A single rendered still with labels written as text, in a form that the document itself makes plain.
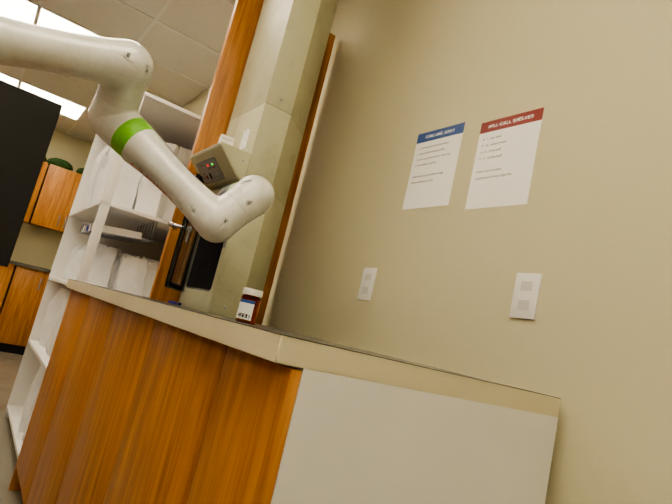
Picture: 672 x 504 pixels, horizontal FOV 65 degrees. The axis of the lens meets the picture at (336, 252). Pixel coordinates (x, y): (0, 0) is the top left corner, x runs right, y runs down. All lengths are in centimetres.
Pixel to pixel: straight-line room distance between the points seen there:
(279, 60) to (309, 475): 155
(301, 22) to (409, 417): 159
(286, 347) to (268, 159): 125
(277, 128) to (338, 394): 132
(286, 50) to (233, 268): 82
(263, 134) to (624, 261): 123
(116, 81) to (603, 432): 136
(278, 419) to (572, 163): 98
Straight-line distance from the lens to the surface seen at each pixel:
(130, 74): 147
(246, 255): 186
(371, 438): 87
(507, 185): 152
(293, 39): 210
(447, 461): 101
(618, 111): 143
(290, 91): 203
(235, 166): 187
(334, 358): 80
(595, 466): 125
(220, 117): 229
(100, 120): 155
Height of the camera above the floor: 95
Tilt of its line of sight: 9 degrees up
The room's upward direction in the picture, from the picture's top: 13 degrees clockwise
